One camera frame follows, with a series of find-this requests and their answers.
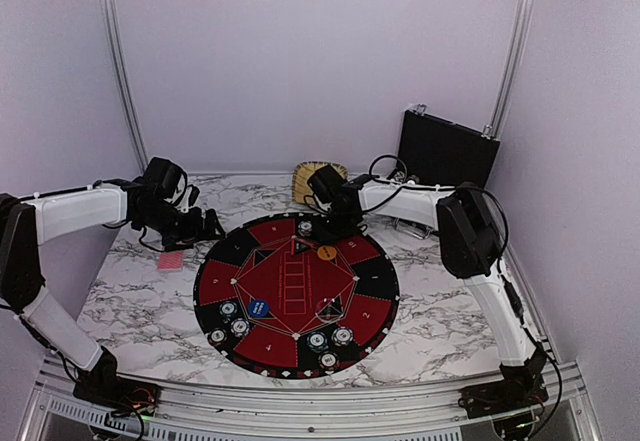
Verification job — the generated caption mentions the green blue chip stack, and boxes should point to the green blue chip stack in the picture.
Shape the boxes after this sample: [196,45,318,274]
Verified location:
[219,300,238,323]
[306,331,329,353]

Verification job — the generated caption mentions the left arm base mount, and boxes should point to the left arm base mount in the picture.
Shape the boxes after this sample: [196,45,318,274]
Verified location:
[73,378,160,439]

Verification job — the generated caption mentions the clear round dealer button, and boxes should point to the clear round dealer button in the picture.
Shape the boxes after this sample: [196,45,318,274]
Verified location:
[315,296,344,323]

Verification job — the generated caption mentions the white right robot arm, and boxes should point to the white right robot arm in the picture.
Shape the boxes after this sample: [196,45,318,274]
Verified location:
[307,165,546,409]

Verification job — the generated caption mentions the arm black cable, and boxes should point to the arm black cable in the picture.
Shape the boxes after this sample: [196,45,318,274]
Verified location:
[368,154,564,407]
[102,220,171,250]

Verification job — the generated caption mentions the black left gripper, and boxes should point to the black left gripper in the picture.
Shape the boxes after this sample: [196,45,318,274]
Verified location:
[137,201,224,253]

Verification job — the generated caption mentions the blue small blind button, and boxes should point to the blue small blind button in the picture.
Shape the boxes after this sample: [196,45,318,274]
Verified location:
[248,299,270,319]

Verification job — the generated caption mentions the aluminium frame post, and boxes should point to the aluminium frame post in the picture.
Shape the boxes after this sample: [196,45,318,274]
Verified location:
[485,0,534,139]
[100,0,149,170]

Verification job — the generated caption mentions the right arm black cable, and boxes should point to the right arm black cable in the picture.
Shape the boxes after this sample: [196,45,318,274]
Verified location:
[368,154,564,407]

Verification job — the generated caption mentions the right aluminium frame post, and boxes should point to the right aluminium frame post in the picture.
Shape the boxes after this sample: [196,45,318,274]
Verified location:
[485,0,534,139]

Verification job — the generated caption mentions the round red black poker mat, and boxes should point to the round red black poker mat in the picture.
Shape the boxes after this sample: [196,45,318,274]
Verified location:
[193,212,400,380]

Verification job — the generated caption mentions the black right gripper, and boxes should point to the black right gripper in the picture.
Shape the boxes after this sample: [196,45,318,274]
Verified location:
[310,209,358,246]

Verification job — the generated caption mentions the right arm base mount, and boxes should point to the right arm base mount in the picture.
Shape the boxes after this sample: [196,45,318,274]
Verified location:
[458,380,549,440]

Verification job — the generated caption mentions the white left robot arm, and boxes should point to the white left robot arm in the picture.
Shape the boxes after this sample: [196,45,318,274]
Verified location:
[1,157,225,406]

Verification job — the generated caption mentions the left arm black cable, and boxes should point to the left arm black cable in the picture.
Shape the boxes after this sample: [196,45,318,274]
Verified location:
[102,220,171,250]

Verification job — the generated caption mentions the black poker chip case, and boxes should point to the black poker chip case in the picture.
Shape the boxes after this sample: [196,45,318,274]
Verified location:
[385,110,500,188]

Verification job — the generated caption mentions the black triangular all-in marker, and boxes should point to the black triangular all-in marker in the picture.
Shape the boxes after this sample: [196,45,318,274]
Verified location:
[291,239,313,256]

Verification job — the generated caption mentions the woven bamboo tray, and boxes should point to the woven bamboo tray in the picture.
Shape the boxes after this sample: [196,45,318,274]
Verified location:
[292,161,348,205]

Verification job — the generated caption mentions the left aluminium frame post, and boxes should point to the left aluminium frame post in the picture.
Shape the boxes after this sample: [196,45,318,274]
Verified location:
[100,0,149,170]

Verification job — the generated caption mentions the red black chip stack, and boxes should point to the red black chip stack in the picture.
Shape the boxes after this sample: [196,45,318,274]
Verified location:
[207,328,227,346]
[318,351,339,371]

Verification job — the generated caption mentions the red playing card deck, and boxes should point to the red playing card deck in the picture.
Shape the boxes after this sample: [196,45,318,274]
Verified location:
[157,251,184,272]

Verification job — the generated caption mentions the orange big blind button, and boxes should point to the orange big blind button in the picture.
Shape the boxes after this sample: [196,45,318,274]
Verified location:
[317,245,337,261]

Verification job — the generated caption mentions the aluminium front rail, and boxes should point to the aluminium front rail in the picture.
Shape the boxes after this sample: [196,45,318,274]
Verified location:
[19,368,601,441]

